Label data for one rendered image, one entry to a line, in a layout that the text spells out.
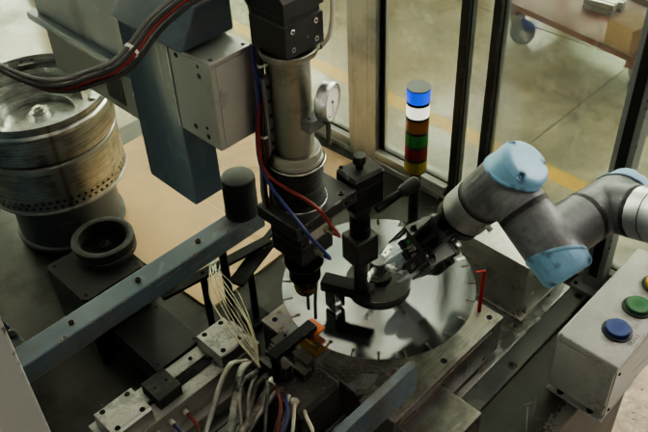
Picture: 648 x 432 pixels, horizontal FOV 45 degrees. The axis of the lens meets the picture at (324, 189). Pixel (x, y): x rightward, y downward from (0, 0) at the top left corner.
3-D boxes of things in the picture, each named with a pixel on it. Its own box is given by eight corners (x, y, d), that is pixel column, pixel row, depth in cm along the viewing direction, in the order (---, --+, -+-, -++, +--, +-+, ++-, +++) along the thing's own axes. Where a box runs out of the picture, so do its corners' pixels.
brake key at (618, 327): (610, 321, 133) (613, 313, 132) (633, 334, 131) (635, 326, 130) (599, 335, 131) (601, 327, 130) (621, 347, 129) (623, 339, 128)
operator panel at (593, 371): (622, 302, 155) (638, 247, 146) (675, 331, 149) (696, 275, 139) (545, 388, 140) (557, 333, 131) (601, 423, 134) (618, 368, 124)
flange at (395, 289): (348, 257, 139) (348, 248, 137) (411, 261, 138) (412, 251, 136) (342, 304, 130) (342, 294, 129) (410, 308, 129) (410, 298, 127)
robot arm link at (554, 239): (624, 242, 103) (574, 175, 106) (566, 280, 98) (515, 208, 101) (591, 263, 110) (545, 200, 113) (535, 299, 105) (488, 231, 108)
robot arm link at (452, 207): (480, 172, 115) (513, 218, 113) (463, 188, 118) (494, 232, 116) (447, 186, 110) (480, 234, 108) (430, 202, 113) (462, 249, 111)
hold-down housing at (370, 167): (364, 243, 124) (364, 138, 111) (384, 260, 121) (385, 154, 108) (337, 258, 121) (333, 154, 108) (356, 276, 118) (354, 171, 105)
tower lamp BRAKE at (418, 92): (417, 91, 147) (417, 77, 146) (435, 99, 145) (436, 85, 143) (401, 100, 145) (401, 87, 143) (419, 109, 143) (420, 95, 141)
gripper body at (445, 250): (385, 242, 122) (425, 203, 112) (421, 225, 127) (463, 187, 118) (412, 283, 120) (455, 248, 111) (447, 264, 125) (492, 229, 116)
